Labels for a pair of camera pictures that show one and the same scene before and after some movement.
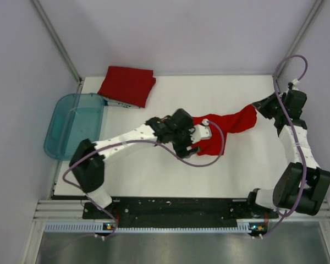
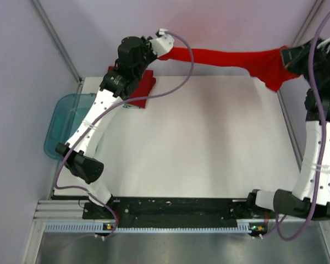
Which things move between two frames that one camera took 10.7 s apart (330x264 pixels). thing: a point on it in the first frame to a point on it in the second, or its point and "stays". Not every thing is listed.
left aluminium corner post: x=54 y=37 stays
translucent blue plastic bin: x=73 y=117 stays
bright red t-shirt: x=241 y=121 to x=269 y=66
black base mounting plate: x=175 y=212 stays
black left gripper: x=181 y=149 to x=147 y=48
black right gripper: x=263 y=105 to x=291 y=57
